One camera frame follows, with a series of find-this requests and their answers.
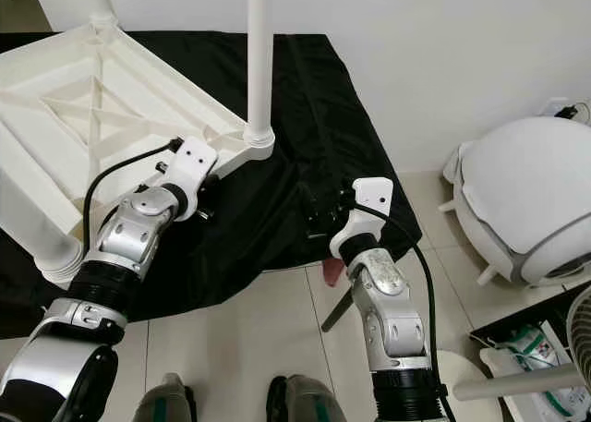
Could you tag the white plastic children table top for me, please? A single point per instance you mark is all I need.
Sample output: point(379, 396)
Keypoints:
point(55, 117)

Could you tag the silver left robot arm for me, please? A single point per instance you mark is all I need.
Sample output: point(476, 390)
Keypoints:
point(111, 256)

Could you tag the black table cloth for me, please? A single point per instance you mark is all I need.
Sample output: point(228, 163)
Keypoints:
point(295, 191)

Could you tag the maroon plastic stool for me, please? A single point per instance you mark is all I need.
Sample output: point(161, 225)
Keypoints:
point(332, 272)

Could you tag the black metal table leg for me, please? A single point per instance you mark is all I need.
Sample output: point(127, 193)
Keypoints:
point(337, 311)

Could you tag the grey right robot leg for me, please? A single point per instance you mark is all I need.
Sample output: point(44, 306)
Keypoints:
point(300, 403)

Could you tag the grey robot leg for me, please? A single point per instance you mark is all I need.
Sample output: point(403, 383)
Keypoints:
point(300, 403)
point(166, 402)

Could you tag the black storage box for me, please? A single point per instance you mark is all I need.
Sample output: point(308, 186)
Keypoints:
point(489, 325)

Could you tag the white plastic chair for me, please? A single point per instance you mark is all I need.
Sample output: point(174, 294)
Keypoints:
point(526, 191)

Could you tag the grey left robot leg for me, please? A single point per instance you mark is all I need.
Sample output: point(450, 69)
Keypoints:
point(166, 402)

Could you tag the white green plastic bag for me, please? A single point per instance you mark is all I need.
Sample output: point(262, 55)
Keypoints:
point(536, 353)

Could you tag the black power plug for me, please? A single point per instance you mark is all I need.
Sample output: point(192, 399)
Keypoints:
point(565, 111)

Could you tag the white fan grille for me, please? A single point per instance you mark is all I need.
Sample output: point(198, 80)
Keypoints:
point(582, 325)

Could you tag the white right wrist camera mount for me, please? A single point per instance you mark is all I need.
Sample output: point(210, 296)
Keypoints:
point(369, 205)

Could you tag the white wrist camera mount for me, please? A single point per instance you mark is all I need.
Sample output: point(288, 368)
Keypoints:
point(369, 205)
point(194, 163)

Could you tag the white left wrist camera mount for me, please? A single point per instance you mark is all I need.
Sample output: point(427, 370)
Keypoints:
point(194, 163)

